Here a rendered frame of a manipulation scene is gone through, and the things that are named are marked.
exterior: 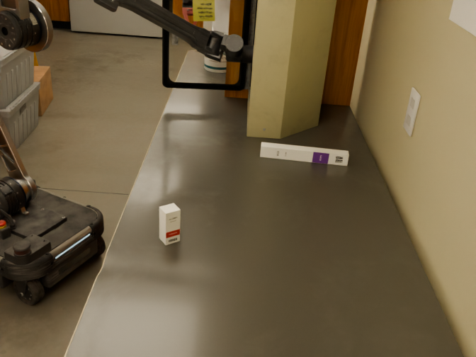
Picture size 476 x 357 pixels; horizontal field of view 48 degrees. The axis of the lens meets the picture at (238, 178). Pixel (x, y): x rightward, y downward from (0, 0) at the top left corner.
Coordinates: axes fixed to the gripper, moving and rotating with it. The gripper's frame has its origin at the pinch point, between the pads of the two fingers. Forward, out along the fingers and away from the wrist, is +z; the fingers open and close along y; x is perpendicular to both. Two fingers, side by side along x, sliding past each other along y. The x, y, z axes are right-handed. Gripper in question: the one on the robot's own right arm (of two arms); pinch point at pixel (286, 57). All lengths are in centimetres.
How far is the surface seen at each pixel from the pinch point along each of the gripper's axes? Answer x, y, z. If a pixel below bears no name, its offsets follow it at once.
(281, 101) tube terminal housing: 10.8, -13.3, -1.0
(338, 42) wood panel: -0.6, 23.9, 20.5
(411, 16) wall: -19.2, -20.0, 32.2
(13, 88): 75, 156, -162
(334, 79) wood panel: 13.6, 23.9, 21.1
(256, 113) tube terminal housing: 15.5, -13.3, -8.5
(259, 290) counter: 24, -90, -7
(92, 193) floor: 117, 102, -98
